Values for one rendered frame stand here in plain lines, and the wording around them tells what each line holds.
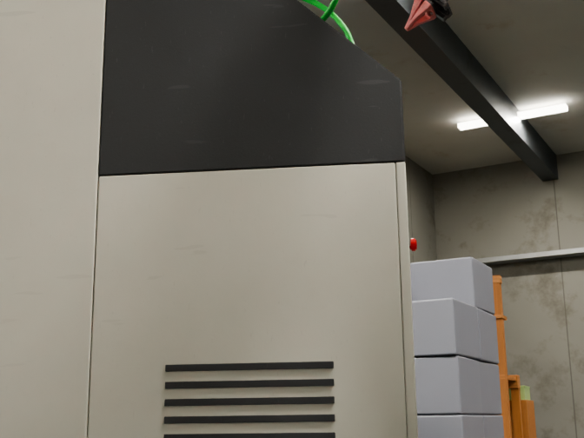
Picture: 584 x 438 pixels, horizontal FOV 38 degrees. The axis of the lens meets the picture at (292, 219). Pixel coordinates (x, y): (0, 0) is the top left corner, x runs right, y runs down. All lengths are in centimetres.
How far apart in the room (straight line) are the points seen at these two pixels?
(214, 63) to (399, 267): 53
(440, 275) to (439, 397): 65
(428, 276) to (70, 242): 247
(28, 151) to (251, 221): 47
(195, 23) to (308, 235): 48
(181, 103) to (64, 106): 23
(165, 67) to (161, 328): 51
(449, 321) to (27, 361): 214
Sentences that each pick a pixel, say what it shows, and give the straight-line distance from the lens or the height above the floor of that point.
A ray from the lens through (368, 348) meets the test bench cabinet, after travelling 149.
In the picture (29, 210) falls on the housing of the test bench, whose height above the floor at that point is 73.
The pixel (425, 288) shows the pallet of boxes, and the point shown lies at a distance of 387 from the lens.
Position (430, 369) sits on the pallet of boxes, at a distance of 346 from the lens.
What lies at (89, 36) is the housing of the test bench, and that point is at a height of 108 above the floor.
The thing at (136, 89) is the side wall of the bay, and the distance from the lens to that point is 168.
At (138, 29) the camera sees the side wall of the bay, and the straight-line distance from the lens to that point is 173.
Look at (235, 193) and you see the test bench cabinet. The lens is 157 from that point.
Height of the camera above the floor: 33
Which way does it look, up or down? 14 degrees up
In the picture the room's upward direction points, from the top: 1 degrees counter-clockwise
